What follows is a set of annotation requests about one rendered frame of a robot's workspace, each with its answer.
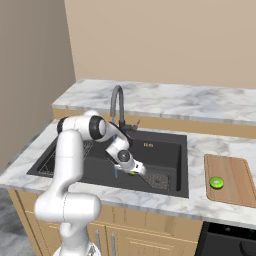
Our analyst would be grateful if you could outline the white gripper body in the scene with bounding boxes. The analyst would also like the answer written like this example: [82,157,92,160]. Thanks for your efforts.
[132,160,147,177]

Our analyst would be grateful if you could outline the black kitchen sink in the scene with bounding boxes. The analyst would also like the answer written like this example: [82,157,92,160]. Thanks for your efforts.
[26,128,190,199]

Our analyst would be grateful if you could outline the dark grey sink faucet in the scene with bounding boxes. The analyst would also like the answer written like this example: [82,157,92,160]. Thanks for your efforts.
[110,84,141,132]

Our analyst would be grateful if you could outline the silver cupboard handle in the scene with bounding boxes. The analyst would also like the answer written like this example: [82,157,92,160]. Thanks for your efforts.
[110,232,116,256]
[95,229,102,253]

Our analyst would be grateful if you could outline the wooden cupboard door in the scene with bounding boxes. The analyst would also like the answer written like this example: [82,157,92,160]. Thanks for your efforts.
[38,220,108,256]
[105,225,198,256]

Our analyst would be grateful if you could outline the black dishwasher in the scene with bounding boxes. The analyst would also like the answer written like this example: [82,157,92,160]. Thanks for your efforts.
[194,221,256,256]

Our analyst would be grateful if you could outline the wooden cutting board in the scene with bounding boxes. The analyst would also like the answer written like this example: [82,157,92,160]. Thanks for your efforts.
[203,153,256,209]

